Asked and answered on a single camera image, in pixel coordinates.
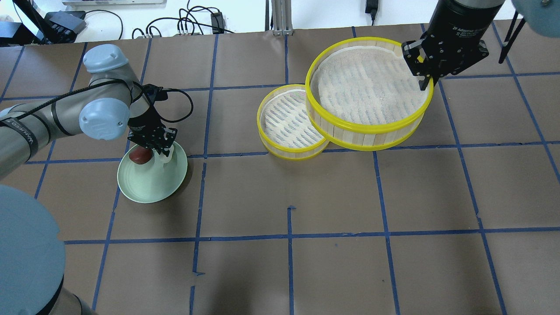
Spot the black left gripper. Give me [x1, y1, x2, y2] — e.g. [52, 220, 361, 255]
[128, 85, 177, 157]

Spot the brown bun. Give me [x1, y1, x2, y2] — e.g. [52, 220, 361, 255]
[128, 146, 154, 165]

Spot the aluminium frame post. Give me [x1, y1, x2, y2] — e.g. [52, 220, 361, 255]
[270, 0, 294, 36]

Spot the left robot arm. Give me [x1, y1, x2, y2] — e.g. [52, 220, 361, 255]
[0, 44, 177, 178]

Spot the white bun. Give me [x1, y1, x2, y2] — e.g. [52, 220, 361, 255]
[158, 143, 175, 164]

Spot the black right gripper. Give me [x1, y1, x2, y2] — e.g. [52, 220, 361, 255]
[402, 0, 504, 91]

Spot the black power adapter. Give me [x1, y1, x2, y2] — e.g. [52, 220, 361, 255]
[210, 12, 225, 33]

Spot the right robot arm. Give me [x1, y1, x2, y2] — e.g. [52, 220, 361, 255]
[401, 0, 559, 91]

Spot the light green plate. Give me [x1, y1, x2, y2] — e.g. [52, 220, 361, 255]
[117, 142, 188, 203]

